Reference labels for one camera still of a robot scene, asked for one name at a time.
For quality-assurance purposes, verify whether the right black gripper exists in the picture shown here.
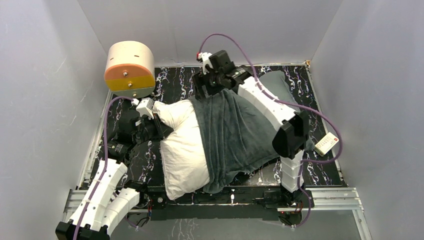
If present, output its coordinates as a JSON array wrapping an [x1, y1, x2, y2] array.
[[192, 67, 225, 101]]

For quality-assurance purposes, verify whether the cream and orange cylindrical container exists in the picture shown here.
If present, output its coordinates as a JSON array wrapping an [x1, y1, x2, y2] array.
[[103, 40, 156, 99]]

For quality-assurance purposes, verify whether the zebra and grey pillowcase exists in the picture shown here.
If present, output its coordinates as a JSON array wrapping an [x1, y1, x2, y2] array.
[[188, 70, 316, 195]]

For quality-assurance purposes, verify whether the white pillow insert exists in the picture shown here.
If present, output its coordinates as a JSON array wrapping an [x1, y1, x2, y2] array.
[[153, 99, 210, 200]]

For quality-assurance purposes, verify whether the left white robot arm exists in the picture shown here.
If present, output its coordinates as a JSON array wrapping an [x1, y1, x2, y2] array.
[[55, 110, 173, 240]]

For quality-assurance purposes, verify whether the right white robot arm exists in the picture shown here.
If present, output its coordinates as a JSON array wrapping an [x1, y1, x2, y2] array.
[[192, 50, 310, 208]]

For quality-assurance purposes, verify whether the white tag card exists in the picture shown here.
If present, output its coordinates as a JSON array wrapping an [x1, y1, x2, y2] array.
[[314, 132, 340, 156]]

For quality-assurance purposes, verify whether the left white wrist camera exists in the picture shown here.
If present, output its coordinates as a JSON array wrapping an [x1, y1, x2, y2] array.
[[131, 97, 155, 120]]

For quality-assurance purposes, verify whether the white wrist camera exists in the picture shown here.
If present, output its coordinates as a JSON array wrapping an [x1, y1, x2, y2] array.
[[196, 52, 214, 75], [131, 97, 155, 120]]

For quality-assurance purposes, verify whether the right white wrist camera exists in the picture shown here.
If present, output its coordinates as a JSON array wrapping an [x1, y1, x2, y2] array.
[[196, 52, 214, 75]]

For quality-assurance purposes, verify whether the black front mounting rail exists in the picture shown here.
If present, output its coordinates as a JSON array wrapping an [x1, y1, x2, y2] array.
[[147, 186, 295, 221]]

